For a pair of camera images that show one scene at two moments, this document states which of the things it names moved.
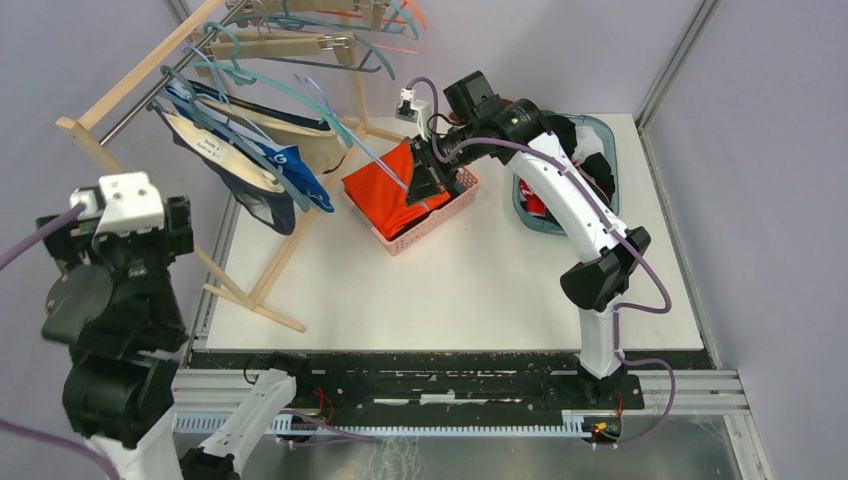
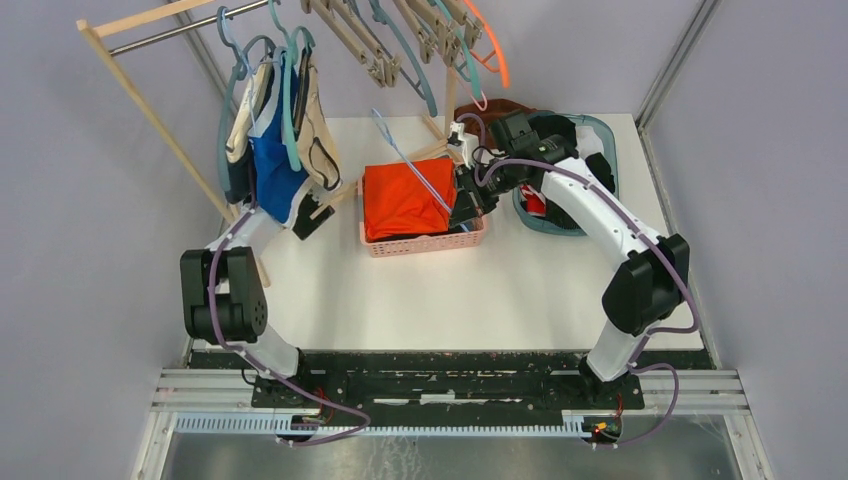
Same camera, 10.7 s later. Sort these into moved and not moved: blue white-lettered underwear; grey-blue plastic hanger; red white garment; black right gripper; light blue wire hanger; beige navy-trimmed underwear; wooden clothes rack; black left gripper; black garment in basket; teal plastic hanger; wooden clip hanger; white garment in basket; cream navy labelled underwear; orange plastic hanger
Moved: teal plastic hanger; light blue wire hanger; beige navy-trimmed underwear; wooden clothes rack; grey-blue plastic hanger; blue white-lettered underwear; black left gripper; black right gripper; wooden clip hanger; orange plastic hanger; cream navy labelled underwear
Not moved: red white garment; white garment in basket; black garment in basket
